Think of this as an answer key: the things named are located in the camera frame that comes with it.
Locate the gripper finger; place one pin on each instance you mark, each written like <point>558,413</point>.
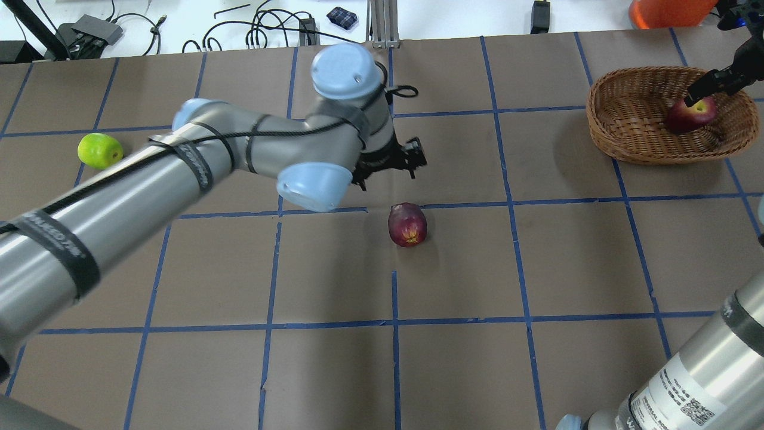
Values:
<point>712,82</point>

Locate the aluminium frame post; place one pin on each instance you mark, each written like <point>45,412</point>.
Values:
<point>383,29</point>

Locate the red yellow apple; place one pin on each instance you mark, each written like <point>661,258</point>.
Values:
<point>682,119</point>

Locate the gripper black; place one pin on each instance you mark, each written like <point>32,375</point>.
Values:
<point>376,161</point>

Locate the dark purple apple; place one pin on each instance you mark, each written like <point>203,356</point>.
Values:
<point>407,225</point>

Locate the oval wicker basket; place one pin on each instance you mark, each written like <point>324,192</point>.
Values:
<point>638,115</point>

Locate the black usb hub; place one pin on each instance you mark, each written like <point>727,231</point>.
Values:
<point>88,37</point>

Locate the green apple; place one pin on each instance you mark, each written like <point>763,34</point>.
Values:
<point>100,151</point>

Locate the black power adapter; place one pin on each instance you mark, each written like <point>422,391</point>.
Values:
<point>540,17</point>

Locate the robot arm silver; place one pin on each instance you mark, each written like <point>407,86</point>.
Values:
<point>714,381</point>
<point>54,256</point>

